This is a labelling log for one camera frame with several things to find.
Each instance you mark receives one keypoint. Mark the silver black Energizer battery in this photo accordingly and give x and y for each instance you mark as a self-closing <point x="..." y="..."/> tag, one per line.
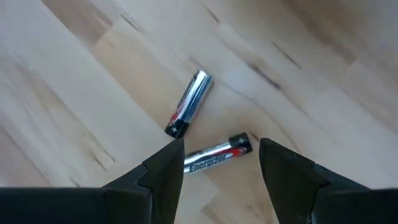
<point x="217" y="153"/>
<point x="189" y="102"/>

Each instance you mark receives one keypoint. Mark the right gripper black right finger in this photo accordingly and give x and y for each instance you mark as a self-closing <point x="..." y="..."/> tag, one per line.
<point x="326" y="205"/>

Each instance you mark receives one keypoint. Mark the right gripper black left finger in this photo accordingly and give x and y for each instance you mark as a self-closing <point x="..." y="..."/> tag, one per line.
<point x="93" y="205"/>

